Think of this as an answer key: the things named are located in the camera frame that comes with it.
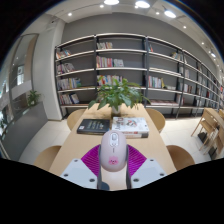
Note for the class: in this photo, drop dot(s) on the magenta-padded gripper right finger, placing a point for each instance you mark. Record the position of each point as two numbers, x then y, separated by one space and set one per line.
146 171

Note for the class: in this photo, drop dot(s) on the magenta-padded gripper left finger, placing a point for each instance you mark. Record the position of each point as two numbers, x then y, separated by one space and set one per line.
78 171

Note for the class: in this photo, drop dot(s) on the pink computer mouse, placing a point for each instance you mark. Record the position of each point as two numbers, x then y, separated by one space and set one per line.
113 151

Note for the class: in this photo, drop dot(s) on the white book red spine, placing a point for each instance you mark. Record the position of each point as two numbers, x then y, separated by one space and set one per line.
136 135

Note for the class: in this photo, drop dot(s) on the black book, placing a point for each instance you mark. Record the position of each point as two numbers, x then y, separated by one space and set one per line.
93 126

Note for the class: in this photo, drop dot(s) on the white picture-cover book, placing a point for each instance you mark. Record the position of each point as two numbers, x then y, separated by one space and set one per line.
131 124

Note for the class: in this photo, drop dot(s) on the green potted plant white pot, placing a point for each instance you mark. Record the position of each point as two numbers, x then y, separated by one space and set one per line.
116 95

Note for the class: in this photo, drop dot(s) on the small potted plant on ledge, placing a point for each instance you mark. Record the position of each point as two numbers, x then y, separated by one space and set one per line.
33 97

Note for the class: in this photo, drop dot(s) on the grey bookshelf unit with books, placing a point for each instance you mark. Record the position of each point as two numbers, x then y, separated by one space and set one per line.
133 60

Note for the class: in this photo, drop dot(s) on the group of ceiling lights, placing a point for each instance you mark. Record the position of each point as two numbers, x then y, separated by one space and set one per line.
142 4

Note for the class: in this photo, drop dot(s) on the group of wooden frame chairs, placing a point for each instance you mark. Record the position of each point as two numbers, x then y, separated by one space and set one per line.
208 128

